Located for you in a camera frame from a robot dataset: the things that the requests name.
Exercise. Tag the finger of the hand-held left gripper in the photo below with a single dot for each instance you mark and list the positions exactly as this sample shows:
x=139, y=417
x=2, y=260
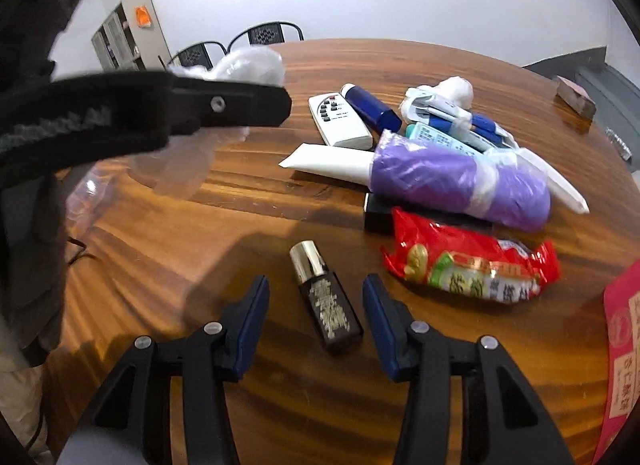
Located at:
x=240, y=105

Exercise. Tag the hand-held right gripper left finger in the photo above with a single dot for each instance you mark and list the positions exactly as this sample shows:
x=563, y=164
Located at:
x=250, y=325

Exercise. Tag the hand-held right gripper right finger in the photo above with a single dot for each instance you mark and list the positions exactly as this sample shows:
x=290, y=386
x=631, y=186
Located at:
x=382, y=325

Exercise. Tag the clear plastic bag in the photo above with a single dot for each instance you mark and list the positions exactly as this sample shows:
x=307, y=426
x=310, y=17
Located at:
x=250, y=65

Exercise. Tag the brown bottle gold cap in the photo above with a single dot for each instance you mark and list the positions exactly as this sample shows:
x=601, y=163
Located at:
x=330, y=315

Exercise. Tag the white squeeze tube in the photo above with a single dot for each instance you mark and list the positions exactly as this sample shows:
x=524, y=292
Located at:
x=325, y=162
x=560, y=185

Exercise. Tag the white remote control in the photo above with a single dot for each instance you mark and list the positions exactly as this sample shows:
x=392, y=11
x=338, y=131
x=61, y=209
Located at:
x=340, y=130

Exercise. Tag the red snack packet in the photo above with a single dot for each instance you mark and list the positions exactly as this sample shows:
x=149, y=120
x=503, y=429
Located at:
x=450, y=245

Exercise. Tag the dark blue bottle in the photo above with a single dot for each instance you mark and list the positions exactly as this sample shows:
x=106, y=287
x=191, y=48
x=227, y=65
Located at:
x=375, y=112

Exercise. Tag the purple bag roll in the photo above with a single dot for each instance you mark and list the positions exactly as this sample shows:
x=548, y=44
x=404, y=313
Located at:
x=425, y=175

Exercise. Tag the white blue packet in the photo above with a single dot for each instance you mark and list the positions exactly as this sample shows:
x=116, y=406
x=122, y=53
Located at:
x=420, y=102

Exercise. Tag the light teal printed box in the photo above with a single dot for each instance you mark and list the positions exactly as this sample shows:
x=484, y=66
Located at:
x=435, y=137

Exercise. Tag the dark blue white tube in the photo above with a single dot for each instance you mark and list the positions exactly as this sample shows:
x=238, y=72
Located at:
x=490, y=132

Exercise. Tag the red tin box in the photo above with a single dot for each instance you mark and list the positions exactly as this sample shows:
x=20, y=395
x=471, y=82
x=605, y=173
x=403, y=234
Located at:
x=625, y=345

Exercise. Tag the beige cabinet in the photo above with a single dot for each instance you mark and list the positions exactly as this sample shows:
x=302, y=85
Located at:
x=150, y=45

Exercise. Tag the black flat box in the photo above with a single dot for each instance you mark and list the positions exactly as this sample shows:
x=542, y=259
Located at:
x=377, y=217

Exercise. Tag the orange sticker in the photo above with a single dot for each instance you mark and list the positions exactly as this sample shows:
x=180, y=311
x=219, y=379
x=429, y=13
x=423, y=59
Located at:
x=142, y=17

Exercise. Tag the person's beige trousers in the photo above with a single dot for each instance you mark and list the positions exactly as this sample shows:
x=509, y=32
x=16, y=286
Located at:
x=20, y=395

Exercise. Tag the clear crinkled wrapper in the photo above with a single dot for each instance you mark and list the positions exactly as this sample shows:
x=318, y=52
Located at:
x=619, y=145

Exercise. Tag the grey staircase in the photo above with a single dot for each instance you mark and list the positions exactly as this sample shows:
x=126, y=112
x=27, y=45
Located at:
x=600, y=85

